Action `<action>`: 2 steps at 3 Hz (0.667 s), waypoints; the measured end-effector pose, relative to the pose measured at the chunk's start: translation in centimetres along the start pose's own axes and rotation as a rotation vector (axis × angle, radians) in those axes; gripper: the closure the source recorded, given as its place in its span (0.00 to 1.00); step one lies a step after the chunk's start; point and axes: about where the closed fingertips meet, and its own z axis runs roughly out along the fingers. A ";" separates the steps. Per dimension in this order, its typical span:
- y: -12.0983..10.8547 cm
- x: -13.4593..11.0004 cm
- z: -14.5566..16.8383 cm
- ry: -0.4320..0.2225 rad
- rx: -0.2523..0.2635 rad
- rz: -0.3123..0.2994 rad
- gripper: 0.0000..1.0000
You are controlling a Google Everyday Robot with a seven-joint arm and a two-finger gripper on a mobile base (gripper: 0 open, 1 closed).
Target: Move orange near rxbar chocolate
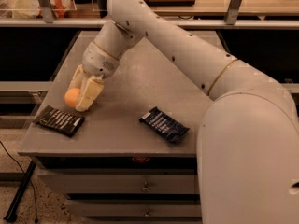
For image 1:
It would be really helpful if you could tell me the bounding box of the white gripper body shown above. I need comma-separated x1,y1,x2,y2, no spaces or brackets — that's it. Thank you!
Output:
82,42,120,78

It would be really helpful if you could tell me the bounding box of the upper drawer knob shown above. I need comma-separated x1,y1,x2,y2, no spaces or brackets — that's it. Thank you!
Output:
141,182,150,192

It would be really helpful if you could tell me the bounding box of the orange white plastic bag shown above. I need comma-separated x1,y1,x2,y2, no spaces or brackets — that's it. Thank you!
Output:
11,0,74,18

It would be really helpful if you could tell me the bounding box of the black left floor rail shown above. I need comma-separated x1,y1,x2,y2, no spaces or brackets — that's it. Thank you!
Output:
1,161,36,223

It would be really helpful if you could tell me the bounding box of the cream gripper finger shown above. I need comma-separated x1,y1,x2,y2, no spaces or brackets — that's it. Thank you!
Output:
68,64,89,89
75,76,104,112

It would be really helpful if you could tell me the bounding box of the blue rxbar wrapper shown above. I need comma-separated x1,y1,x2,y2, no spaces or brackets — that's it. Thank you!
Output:
139,106,189,143

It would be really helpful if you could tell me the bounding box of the lower drawer knob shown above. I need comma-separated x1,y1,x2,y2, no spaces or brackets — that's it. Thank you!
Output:
144,210,151,218

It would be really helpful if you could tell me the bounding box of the drawer knob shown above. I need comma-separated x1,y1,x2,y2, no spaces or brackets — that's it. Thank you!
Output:
144,210,151,218
141,182,150,192

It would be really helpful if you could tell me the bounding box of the orange fruit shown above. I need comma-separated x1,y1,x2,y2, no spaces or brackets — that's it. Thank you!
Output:
64,88,80,107

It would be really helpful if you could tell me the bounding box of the black rxbar chocolate wrapper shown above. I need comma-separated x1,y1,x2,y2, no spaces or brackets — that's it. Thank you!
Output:
33,105,85,137

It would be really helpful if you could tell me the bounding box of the black floor cable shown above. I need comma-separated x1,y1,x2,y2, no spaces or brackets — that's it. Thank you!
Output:
0,139,39,224

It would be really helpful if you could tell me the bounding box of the grey drawer cabinet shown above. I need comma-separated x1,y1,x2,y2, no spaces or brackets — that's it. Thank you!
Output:
20,39,211,224

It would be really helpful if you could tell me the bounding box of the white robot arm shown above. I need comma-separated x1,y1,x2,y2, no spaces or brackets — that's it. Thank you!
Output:
71,0,299,224

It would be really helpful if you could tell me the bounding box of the metal shelf frame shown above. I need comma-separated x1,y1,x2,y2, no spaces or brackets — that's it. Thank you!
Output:
0,0,299,30

